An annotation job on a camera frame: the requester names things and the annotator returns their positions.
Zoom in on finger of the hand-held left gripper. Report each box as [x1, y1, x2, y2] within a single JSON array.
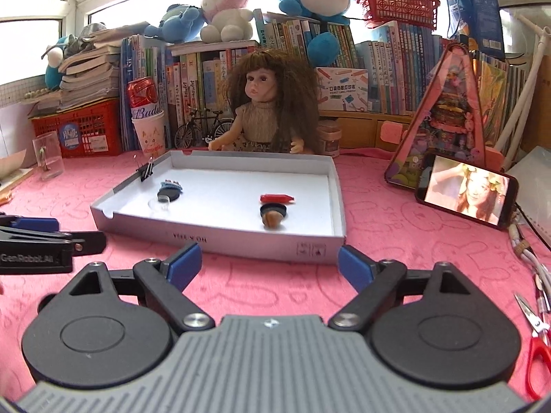
[[0, 231, 107, 255], [0, 213, 60, 233]]

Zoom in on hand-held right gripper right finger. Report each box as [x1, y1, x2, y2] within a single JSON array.
[[329, 244, 487, 333]]

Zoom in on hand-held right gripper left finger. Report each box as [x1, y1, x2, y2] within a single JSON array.
[[56, 242, 216, 332]]

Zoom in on clear plastic dome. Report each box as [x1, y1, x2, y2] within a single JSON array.
[[146, 198, 173, 218]]

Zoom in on white cardboard tray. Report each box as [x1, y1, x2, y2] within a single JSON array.
[[90, 150, 347, 265]]

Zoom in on shallow black round lid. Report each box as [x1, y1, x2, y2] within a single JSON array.
[[259, 203, 287, 220]]

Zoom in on pink printed towel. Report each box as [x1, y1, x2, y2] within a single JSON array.
[[0, 146, 551, 401]]

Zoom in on paper notebook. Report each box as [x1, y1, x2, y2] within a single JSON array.
[[0, 150, 35, 194]]

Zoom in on clear acrylic block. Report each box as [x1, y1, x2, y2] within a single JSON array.
[[32, 131, 65, 181]]

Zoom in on small black binder clip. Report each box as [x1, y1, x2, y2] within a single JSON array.
[[133, 155, 156, 182]]

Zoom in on red plastic crate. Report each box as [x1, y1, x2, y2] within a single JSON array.
[[30, 97, 123, 158]]

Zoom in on white cat-print paper cup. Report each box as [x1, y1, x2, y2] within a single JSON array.
[[131, 111, 166, 159]]

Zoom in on small pinkish jar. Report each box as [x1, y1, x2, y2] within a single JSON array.
[[316, 119, 343, 158]]

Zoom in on wooden desk organizer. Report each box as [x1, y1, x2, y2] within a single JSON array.
[[319, 109, 420, 149]]

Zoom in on miniature black bicycle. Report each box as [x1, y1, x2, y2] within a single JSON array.
[[173, 107, 235, 149]]

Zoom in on black smartphone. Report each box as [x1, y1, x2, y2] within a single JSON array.
[[415, 152, 519, 231]]

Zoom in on red beer can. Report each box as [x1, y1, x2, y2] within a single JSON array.
[[126, 76, 166, 120]]

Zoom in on pile of flat books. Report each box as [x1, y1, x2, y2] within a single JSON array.
[[58, 28, 123, 110]]

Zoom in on blue and white plush toy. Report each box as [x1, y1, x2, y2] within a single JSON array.
[[42, 34, 82, 91]]

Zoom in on white printed carton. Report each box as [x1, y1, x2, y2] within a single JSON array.
[[315, 66, 370, 113]]

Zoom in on brown-haired doll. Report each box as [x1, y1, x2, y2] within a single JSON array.
[[208, 49, 321, 156]]

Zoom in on pink triangular toy house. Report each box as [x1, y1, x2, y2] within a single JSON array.
[[381, 41, 505, 192]]

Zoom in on row of upright books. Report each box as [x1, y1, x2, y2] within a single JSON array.
[[121, 9, 509, 151]]

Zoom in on white plastic folder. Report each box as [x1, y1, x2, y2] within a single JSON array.
[[512, 146, 551, 235]]

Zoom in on white shelf board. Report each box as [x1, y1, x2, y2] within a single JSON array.
[[170, 40, 261, 56]]

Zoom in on small blue plush toy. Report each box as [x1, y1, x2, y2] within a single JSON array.
[[144, 3, 207, 44]]

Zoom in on pink rabbit plush toy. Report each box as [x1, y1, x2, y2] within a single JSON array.
[[199, 0, 254, 44]]

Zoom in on red plastic basket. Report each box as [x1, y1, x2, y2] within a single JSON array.
[[356, 0, 442, 31]]

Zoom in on blue carton box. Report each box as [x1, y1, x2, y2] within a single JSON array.
[[445, 0, 506, 63]]

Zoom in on red-handled scissors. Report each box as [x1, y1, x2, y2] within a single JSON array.
[[513, 293, 551, 402]]

